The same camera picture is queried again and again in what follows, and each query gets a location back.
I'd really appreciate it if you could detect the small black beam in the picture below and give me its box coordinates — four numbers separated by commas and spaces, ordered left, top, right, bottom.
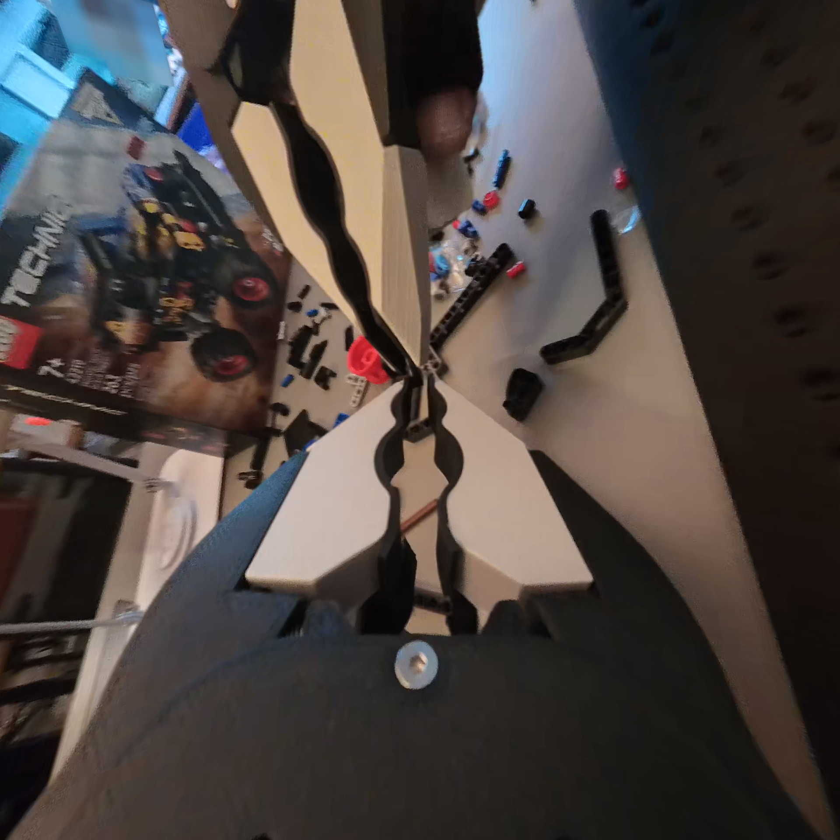
402, 384, 435, 442

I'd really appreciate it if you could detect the white side table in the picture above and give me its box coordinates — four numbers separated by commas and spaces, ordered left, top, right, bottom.
56, 446, 227, 775

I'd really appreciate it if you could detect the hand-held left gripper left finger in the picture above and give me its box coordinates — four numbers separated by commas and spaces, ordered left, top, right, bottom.
244, 381, 422, 635

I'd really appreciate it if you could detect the long black angled beam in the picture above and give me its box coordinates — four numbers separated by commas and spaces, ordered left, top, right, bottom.
539, 209, 630, 365

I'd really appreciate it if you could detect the clear plastic bag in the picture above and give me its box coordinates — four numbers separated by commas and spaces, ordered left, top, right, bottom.
430, 233, 490, 303

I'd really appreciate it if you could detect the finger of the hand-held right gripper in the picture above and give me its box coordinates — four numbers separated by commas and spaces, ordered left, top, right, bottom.
230, 97, 411, 378
287, 0, 433, 370

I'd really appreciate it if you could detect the thin grey cable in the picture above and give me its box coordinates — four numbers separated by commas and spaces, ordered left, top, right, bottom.
0, 600, 144, 636

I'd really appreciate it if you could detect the toy set box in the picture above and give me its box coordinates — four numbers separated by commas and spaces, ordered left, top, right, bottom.
0, 69, 294, 457

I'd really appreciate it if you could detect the dark perforated panel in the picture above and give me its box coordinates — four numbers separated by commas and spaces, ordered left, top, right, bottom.
574, 0, 840, 821

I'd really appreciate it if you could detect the long black straight beam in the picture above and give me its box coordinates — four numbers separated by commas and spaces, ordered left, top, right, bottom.
430, 243, 514, 355

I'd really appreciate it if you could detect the red wheel rim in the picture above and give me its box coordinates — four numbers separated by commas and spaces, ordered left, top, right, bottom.
346, 336, 389, 385

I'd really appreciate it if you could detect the black wedge panel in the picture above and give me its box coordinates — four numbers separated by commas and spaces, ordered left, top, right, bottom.
285, 410, 329, 455

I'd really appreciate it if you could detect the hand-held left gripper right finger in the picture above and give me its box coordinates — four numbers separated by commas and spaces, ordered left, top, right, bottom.
428, 381, 595, 635

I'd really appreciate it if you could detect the black connector block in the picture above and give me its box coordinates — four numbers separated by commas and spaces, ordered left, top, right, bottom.
503, 369, 544, 422

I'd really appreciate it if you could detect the person's right hand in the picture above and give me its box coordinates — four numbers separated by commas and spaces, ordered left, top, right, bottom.
419, 87, 479, 157

